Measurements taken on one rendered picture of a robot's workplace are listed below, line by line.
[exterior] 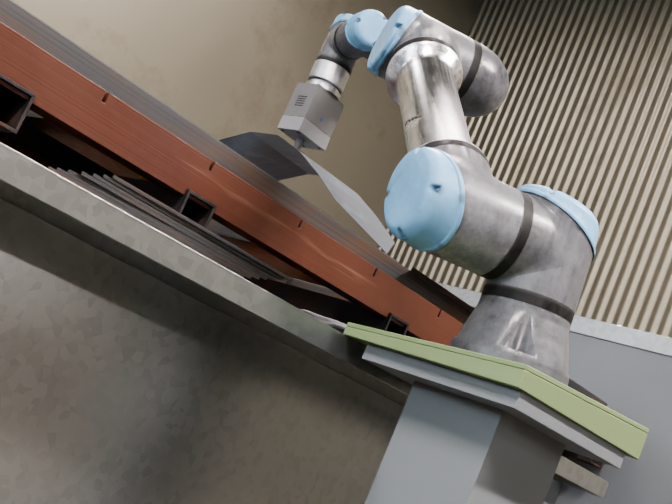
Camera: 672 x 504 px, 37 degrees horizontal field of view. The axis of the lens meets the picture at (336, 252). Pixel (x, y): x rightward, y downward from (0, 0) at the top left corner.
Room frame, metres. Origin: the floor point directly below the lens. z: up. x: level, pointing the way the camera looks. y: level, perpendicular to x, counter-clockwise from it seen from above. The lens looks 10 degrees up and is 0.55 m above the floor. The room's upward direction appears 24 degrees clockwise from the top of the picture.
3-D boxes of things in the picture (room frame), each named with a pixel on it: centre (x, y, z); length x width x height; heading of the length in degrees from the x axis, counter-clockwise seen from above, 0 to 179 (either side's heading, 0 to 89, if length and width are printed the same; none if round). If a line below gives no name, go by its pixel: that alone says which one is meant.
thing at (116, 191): (1.17, 0.22, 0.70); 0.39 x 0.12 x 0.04; 133
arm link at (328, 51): (1.91, 0.15, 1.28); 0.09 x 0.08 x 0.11; 18
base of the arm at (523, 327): (1.22, -0.25, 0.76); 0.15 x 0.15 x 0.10
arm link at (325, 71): (1.91, 0.15, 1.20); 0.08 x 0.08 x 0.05
